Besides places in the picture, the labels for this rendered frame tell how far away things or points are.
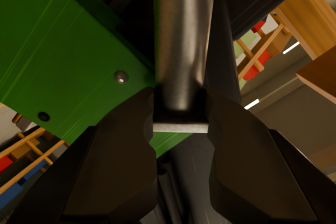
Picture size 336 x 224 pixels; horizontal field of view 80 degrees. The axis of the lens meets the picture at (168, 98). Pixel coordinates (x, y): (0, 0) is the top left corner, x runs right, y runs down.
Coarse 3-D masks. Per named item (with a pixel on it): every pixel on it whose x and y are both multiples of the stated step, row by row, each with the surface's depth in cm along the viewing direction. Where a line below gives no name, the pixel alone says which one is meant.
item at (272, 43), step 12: (252, 36) 331; (264, 36) 392; (276, 36) 357; (288, 36) 373; (240, 48) 317; (252, 48) 386; (264, 48) 326; (276, 48) 350; (252, 60) 311; (264, 60) 336; (240, 72) 298; (252, 72) 321; (240, 84) 308
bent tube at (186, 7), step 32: (160, 0) 9; (192, 0) 9; (160, 32) 10; (192, 32) 10; (160, 64) 11; (192, 64) 11; (160, 96) 12; (192, 96) 12; (160, 128) 12; (192, 128) 12
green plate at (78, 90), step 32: (0, 0) 13; (32, 0) 13; (64, 0) 13; (96, 0) 19; (0, 32) 14; (32, 32) 14; (64, 32) 14; (96, 32) 14; (0, 64) 15; (32, 64) 15; (64, 64) 15; (96, 64) 15; (128, 64) 15; (0, 96) 17; (32, 96) 17; (64, 96) 17; (96, 96) 16; (128, 96) 16; (64, 128) 18
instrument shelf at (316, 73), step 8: (320, 56) 60; (328, 56) 57; (312, 64) 59; (320, 64) 56; (328, 64) 54; (296, 72) 63; (304, 72) 59; (312, 72) 56; (320, 72) 53; (328, 72) 51; (304, 80) 59; (312, 80) 53; (320, 80) 51; (328, 80) 48; (320, 88) 48; (328, 88) 46; (328, 96) 47
